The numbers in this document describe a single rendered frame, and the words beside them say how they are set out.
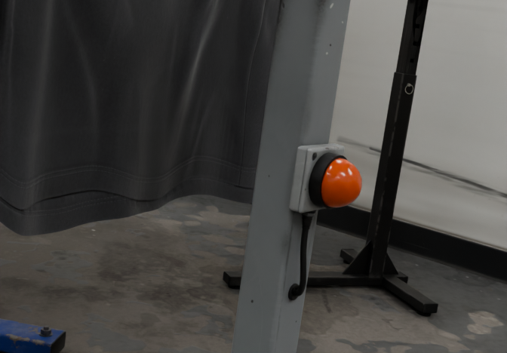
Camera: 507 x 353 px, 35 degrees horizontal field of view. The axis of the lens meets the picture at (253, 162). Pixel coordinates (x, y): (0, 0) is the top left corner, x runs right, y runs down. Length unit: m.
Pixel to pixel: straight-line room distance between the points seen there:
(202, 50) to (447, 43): 2.01
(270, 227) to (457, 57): 2.29
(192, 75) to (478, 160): 2.00
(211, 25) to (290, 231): 0.40
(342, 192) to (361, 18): 2.49
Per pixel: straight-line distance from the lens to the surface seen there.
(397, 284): 2.46
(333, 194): 0.59
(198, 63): 0.95
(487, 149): 2.83
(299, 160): 0.60
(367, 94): 3.03
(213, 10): 0.95
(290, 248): 0.62
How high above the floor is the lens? 0.76
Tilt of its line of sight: 10 degrees down
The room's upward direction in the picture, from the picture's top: 8 degrees clockwise
